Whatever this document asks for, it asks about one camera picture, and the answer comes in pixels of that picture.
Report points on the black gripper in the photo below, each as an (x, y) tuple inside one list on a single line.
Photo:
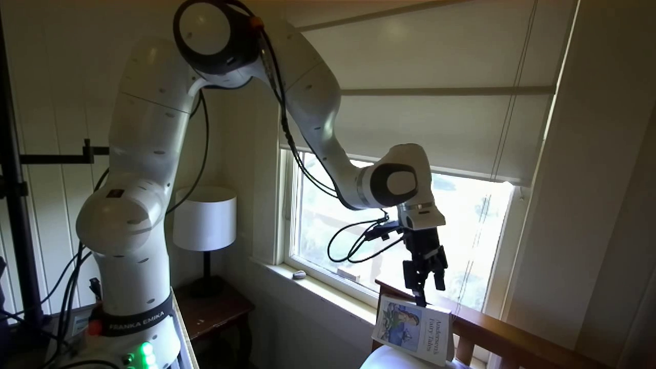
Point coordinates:
[(422, 246)]

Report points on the illustrated fairy tales book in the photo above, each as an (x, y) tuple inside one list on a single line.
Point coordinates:
[(413, 331)]

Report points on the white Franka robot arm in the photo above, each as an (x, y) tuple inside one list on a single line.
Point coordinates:
[(143, 136)]

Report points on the white bed pillow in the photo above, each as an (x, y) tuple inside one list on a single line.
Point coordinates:
[(396, 360)]

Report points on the round window latch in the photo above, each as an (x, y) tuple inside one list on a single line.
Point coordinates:
[(297, 275)]

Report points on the beige roller blind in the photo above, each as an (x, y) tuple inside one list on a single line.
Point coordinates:
[(437, 103)]

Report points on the dark wooden nightstand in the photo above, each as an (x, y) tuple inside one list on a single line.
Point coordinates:
[(212, 314)]

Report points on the dark lamp base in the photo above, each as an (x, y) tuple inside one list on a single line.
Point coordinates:
[(206, 284)]

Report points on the white lamp shade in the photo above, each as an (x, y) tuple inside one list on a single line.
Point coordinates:
[(206, 227)]

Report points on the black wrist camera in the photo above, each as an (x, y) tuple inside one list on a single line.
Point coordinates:
[(382, 230)]

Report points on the brown wooden bed frame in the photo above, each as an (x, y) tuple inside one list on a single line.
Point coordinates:
[(498, 331)]

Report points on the black camera stand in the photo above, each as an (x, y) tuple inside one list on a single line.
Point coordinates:
[(16, 206)]

